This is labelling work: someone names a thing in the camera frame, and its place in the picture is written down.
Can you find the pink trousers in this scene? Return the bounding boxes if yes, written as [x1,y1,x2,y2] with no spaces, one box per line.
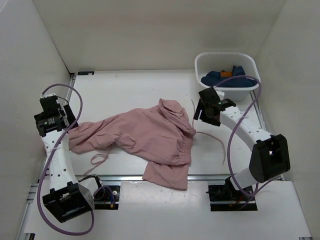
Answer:
[68,99,198,191]

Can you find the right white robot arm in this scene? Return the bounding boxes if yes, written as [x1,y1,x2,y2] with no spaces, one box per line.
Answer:
[193,87,291,200]

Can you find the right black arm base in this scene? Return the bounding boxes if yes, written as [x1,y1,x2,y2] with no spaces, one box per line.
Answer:
[206,180,258,212]

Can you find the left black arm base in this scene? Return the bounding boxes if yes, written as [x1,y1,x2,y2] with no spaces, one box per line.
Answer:
[94,181,121,211]

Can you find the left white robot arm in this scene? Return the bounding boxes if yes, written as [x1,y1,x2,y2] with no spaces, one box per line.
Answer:
[34,103,105,223]

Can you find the dark blue jeans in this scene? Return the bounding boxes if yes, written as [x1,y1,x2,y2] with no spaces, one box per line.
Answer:
[201,65,257,88]

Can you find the white plastic basket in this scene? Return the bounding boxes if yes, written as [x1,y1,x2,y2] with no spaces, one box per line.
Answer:
[194,52,260,102]

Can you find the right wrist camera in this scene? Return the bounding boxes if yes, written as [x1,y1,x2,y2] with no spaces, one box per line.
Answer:
[213,87,225,100]

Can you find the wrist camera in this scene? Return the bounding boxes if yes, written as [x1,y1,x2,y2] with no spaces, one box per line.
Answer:
[213,87,225,100]
[39,93,61,115]

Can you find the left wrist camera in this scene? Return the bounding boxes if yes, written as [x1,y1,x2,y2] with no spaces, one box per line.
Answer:
[39,93,61,115]

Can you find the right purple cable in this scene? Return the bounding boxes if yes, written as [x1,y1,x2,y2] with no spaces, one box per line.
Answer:
[212,75,273,210]

